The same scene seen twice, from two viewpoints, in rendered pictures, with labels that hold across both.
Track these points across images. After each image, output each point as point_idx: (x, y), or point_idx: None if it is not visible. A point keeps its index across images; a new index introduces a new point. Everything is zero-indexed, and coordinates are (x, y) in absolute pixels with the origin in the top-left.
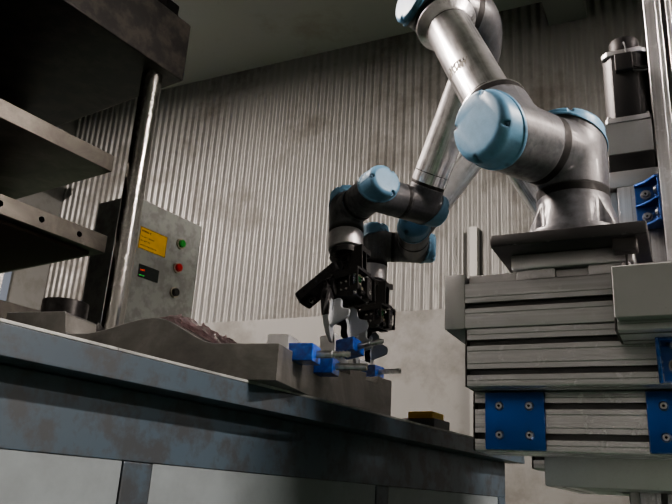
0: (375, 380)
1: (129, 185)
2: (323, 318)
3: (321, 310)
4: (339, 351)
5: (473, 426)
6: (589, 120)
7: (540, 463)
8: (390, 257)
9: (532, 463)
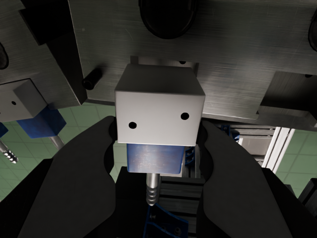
0: (311, 116)
1: None
2: (60, 151)
3: (30, 173)
4: (5, 156)
5: (117, 177)
6: None
7: (310, 186)
8: None
9: (312, 181)
